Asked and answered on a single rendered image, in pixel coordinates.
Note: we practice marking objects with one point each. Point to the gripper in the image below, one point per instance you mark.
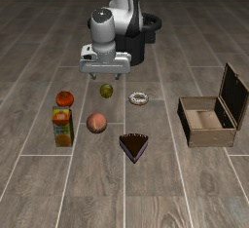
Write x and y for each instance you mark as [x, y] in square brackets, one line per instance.
[105, 63]

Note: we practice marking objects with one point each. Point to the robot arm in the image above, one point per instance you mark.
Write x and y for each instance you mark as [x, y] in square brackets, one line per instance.
[128, 14]

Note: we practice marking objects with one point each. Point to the green kiwi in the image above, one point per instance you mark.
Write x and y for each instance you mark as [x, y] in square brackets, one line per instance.
[106, 91]

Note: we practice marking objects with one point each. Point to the wooden box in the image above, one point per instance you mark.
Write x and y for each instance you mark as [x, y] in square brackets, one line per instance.
[207, 129]

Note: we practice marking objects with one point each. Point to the wooden box lid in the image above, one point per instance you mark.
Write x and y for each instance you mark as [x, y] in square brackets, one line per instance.
[234, 95]

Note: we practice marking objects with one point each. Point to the white frosted donut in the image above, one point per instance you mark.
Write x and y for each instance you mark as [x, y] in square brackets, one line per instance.
[138, 98]

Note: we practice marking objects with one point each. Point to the red tomato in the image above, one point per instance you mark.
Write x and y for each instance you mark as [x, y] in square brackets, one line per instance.
[64, 99]

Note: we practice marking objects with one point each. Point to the pink peach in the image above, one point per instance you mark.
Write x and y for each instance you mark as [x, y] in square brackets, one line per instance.
[96, 123]

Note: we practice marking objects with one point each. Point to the orange juice carton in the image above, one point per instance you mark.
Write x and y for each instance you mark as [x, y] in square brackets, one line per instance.
[62, 128]

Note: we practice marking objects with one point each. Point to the chocolate cake wedge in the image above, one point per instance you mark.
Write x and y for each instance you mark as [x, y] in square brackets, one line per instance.
[133, 145]

